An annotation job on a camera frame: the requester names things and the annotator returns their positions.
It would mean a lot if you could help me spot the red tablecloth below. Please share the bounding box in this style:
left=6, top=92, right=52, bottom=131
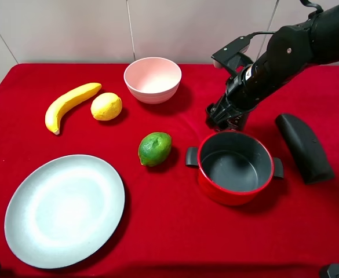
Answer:
left=0, top=64, right=339, bottom=277

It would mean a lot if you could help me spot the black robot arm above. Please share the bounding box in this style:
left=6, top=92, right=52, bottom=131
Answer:
left=206, top=1, right=339, bottom=131

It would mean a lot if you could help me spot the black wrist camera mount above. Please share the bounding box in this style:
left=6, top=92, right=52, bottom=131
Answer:
left=212, top=35, right=253, bottom=78

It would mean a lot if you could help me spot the yellow lemon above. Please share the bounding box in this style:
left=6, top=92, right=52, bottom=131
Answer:
left=90, top=93, right=122, bottom=121

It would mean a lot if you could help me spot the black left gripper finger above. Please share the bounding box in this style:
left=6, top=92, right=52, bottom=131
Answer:
left=206, top=104, right=218, bottom=127

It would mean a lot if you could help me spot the pink bowl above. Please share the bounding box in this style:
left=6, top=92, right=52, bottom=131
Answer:
left=123, top=57, right=182, bottom=104

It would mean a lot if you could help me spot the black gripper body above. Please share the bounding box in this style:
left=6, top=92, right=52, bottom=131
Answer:
left=212, top=56, right=291, bottom=116

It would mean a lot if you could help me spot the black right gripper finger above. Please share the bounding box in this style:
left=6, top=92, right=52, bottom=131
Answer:
left=218, top=115, right=242, bottom=131

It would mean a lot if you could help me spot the black curved case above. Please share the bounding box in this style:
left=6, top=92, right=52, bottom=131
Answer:
left=275, top=114, right=335, bottom=184

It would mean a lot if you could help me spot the grey round plate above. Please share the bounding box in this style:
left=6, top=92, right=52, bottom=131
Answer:
left=4, top=155, right=125, bottom=269

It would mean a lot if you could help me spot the green lime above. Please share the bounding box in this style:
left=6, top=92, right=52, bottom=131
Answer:
left=138, top=132, right=172, bottom=167

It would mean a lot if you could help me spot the red pot with black handles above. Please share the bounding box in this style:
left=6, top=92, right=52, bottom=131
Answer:
left=185, top=130, right=284, bottom=206

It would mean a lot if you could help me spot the grey pump dispenser bottle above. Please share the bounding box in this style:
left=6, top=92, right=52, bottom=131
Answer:
left=227, top=113, right=249, bottom=131

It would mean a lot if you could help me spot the yellow banana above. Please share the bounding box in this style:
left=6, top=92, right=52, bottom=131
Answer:
left=45, top=82, right=102, bottom=135

